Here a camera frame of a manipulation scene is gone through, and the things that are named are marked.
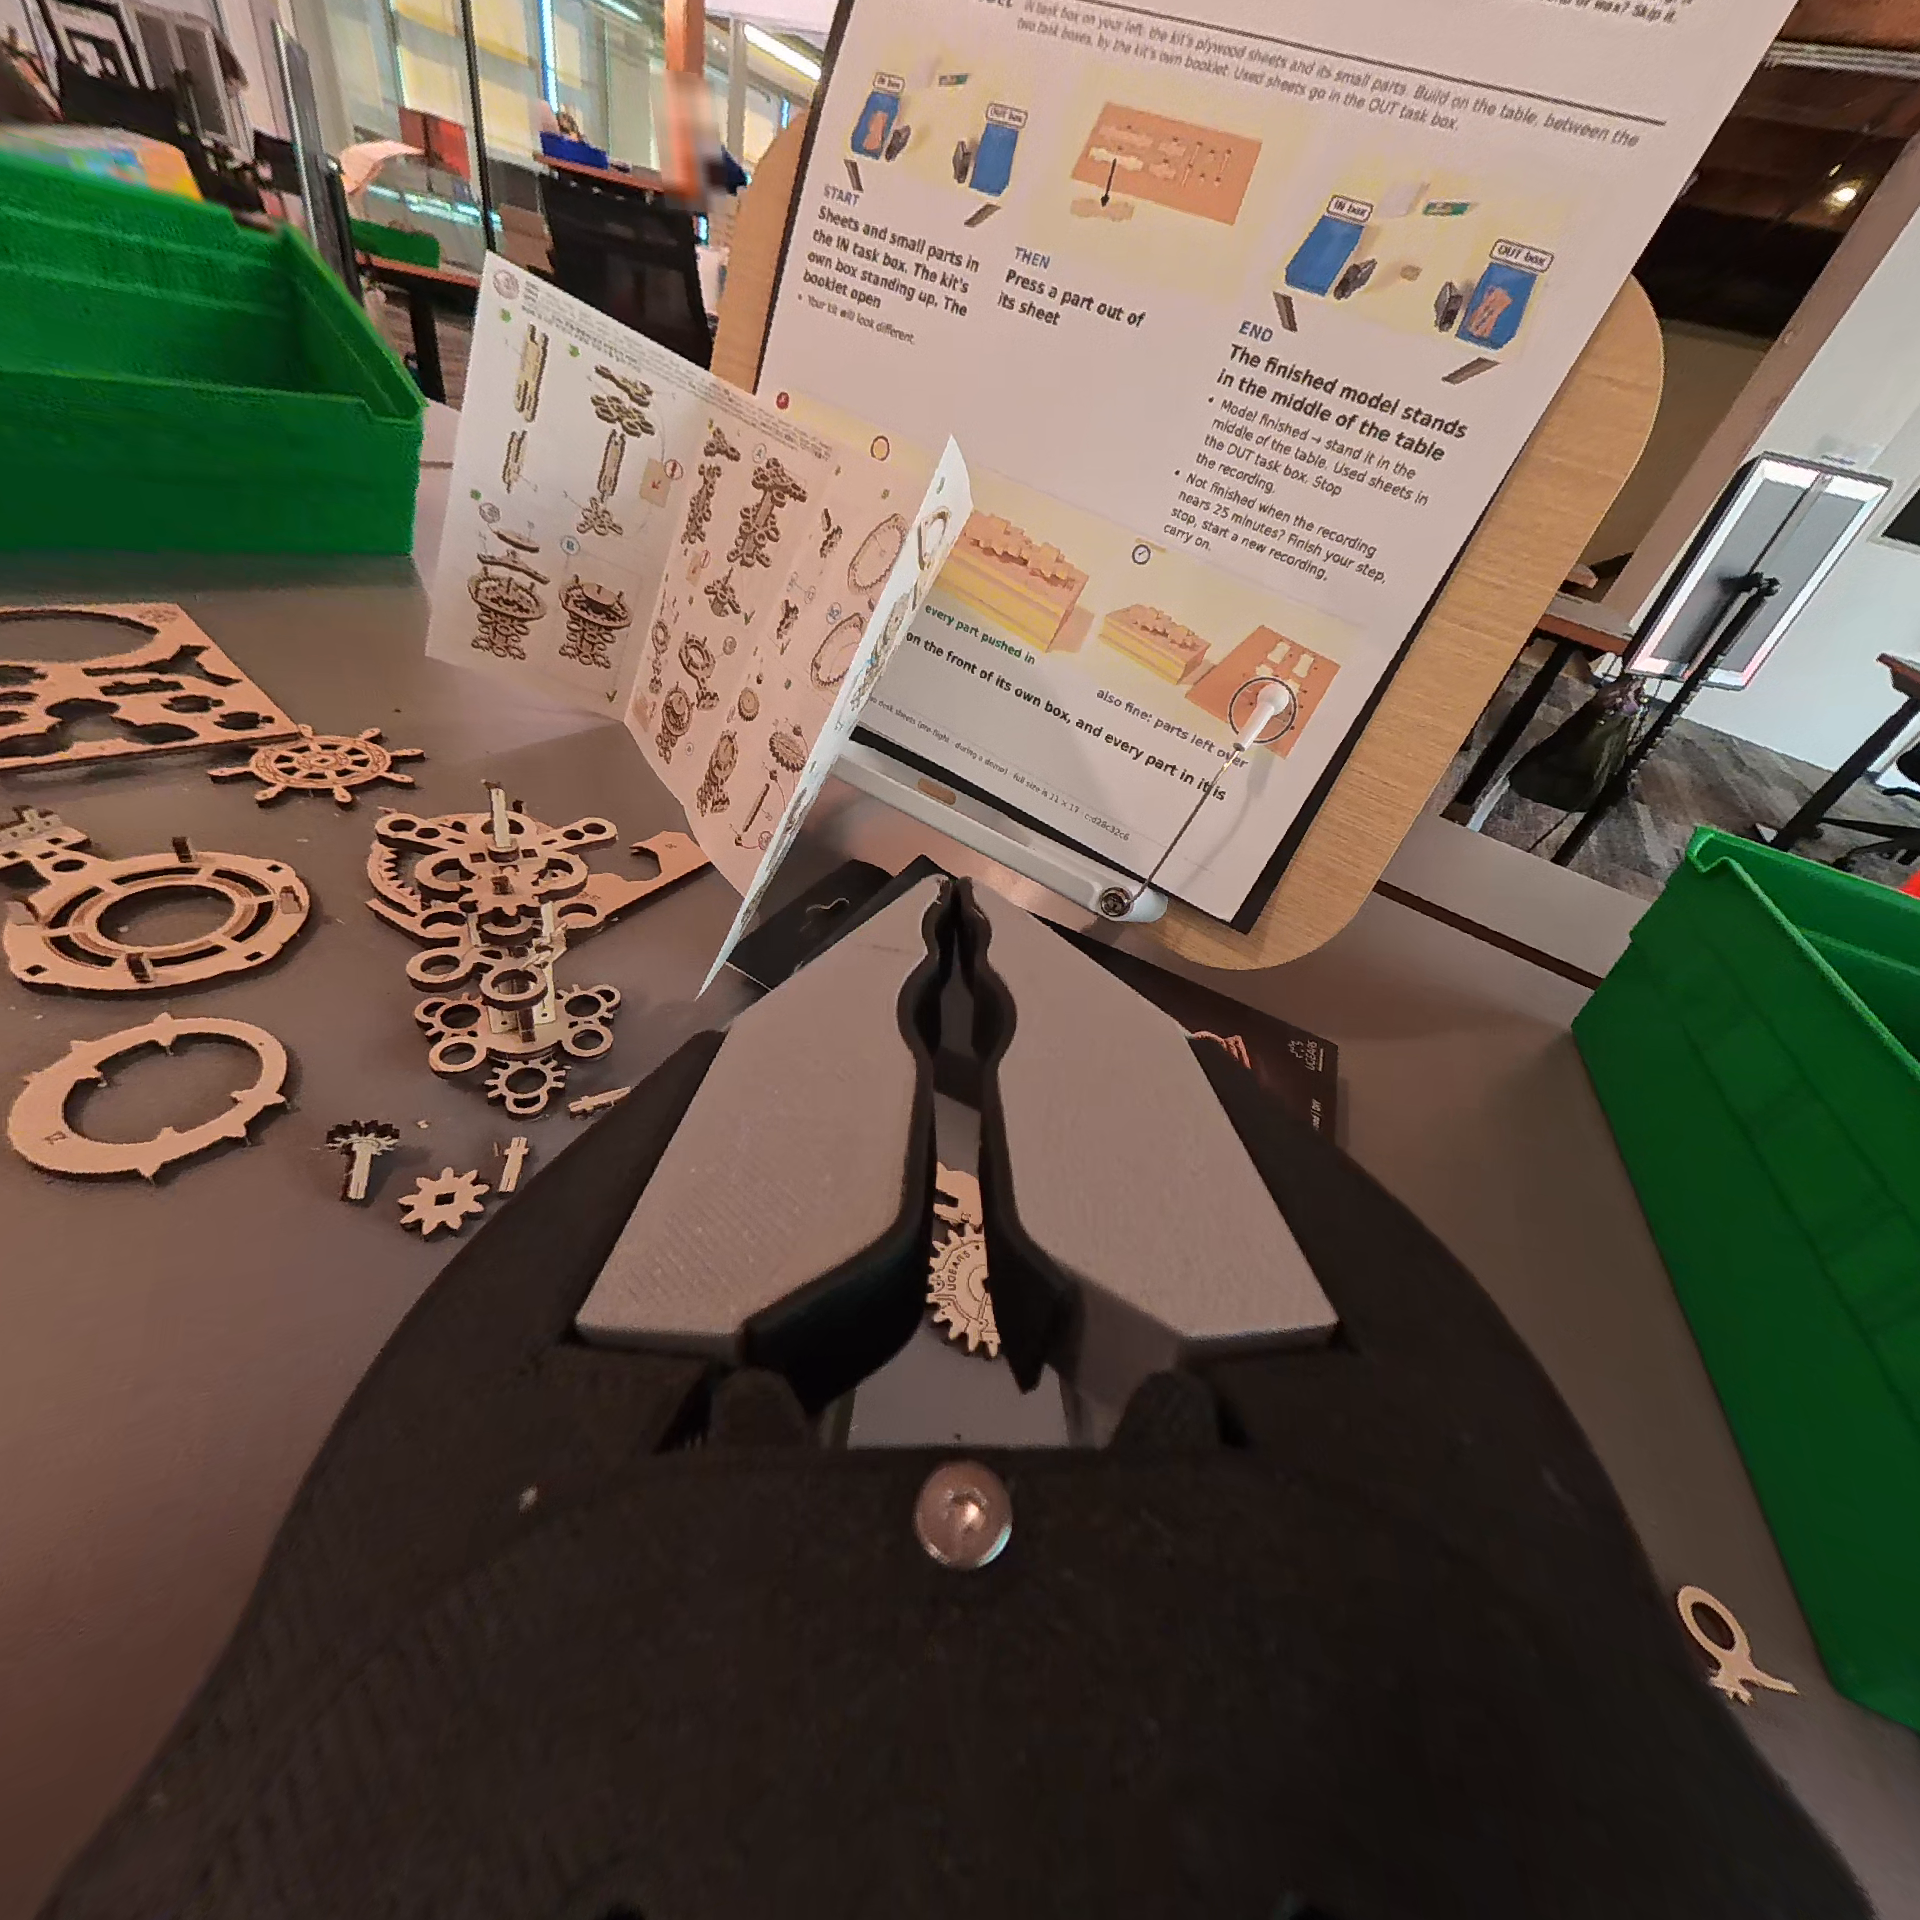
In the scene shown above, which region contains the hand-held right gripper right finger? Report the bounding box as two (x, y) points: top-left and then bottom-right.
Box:
(952, 878), (1340, 1395)

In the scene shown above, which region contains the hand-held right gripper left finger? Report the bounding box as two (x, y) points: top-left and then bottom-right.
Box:
(574, 865), (963, 1422)

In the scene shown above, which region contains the small wooden gear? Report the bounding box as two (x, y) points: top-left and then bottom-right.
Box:
(920, 1159), (1004, 1361)

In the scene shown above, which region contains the black cardboard kit box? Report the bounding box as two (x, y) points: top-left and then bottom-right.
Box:
(732, 857), (1346, 1144)

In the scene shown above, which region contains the wooden gear stack assembly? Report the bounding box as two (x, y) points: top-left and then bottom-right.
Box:
(363, 777), (715, 1121)

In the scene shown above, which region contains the green plastic bin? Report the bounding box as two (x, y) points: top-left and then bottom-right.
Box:
(0, 145), (432, 560)
(1572, 823), (1920, 1731)

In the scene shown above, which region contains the dark green bag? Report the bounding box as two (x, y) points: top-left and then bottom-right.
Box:
(1507, 689), (1653, 811)

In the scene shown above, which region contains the wooden ship wheel part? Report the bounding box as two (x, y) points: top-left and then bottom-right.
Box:
(207, 726), (432, 806)

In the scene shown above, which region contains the punched-out plywood sheet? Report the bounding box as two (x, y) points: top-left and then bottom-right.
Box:
(0, 599), (303, 777)

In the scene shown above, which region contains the folded assembly booklet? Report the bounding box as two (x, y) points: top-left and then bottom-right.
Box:
(423, 252), (981, 999)

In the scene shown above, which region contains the wooden key-shaped part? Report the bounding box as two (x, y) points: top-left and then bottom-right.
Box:
(1675, 1584), (1800, 1705)

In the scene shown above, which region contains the wooden display board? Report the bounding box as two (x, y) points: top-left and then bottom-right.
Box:
(709, 112), (1667, 973)

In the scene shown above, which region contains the white-framed screen on stand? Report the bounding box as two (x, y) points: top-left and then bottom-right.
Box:
(1628, 451), (1895, 694)

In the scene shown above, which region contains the printed instruction sheet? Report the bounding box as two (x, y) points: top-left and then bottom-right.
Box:
(757, 0), (1800, 923)

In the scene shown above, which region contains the black office chair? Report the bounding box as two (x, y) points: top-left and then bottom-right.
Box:
(536, 167), (720, 375)

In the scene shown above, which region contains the white stylus with wire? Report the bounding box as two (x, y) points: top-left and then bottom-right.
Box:
(1142, 678), (1303, 920)

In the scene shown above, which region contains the wooden oval ring part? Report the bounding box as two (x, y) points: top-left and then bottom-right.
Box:
(5, 1014), (290, 1190)

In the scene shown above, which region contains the wooden double ring assembly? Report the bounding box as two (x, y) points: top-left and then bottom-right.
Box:
(0, 843), (318, 1001)

